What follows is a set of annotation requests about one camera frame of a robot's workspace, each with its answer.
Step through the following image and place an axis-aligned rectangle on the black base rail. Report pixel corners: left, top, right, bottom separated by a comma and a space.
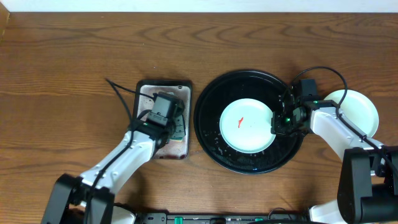
134, 208, 310, 224

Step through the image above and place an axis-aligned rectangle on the left black cable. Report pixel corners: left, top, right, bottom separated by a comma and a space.
83, 77, 156, 224

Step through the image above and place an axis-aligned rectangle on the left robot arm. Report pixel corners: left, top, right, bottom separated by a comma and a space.
42, 115, 189, 223

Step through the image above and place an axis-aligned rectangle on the black cable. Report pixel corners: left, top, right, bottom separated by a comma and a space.
290, 65, 398, 178
83, 77, 156, 224

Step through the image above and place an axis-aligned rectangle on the light green plate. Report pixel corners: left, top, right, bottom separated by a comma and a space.
339, 90, 379, 138

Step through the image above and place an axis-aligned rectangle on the green yellow sponge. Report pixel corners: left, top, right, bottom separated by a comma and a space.
170, 136, 184, 142

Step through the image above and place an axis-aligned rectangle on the right black cable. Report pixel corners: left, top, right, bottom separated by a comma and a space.
290, 65, 398, 178

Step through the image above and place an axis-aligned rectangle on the light blue plate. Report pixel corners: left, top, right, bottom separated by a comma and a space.
219, 98, 275, 154

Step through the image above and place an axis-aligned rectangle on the round black tray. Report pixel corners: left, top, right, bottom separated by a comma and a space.
193, 70, 303, 174

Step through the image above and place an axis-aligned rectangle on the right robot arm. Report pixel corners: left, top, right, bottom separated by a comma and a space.
271, 101, 397, 223

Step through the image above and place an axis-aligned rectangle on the black rectangular soapy tray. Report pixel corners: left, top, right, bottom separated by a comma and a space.
136, 80, 192, 160

